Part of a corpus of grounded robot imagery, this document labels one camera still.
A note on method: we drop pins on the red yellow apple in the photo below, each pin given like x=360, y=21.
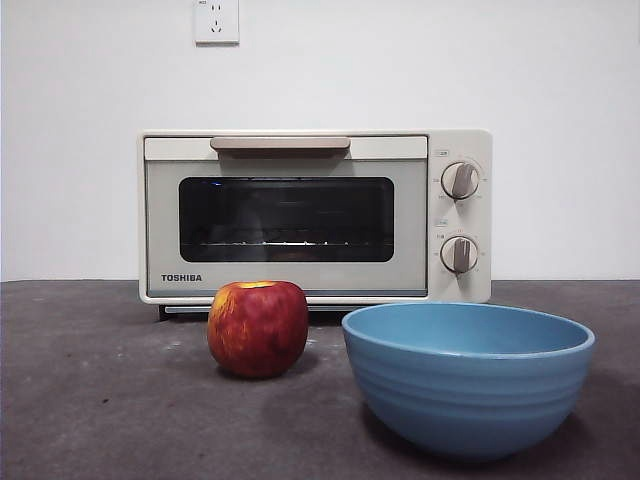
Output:
x=257, y=330

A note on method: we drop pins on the blue ribbed bowl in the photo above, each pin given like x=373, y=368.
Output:
x=465, y=400

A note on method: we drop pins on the cream Toshiba toaster oven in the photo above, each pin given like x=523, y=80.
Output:
x=485, y=225

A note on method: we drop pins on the cream timer knob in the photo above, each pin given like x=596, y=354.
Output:
x=460, y=255

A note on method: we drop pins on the cream temperature knob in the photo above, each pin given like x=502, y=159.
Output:
x=461, y=181

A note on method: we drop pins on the white wall socket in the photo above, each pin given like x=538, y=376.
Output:
x=216, y=22

